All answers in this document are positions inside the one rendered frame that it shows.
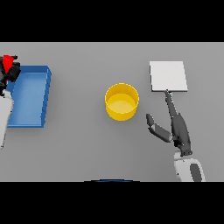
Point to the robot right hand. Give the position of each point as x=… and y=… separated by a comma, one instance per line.
x=179, y=130

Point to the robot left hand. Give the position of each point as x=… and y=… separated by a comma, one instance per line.
x=11, y=73

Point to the red beaker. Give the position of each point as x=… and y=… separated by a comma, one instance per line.
x=8, y=62

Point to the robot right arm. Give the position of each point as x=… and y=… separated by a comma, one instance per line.
x=189, y=169

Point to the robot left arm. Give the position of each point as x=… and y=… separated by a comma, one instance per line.
x=4, y=116

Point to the pale square measuring scale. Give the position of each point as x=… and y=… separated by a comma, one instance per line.
x=168, y=75

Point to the yellow bowl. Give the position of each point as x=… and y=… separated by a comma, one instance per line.
x=122, y=102

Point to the blue tray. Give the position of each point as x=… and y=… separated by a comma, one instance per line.
x=28, y=96

